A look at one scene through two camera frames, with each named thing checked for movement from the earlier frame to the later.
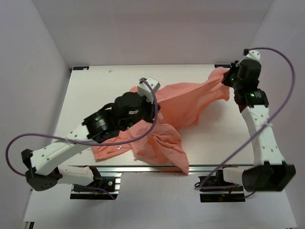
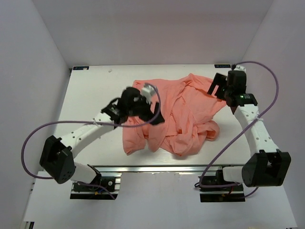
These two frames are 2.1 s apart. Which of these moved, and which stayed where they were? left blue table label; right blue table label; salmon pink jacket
Moved: salmon pink jacket
Stayed: right blue table label; left blue table label
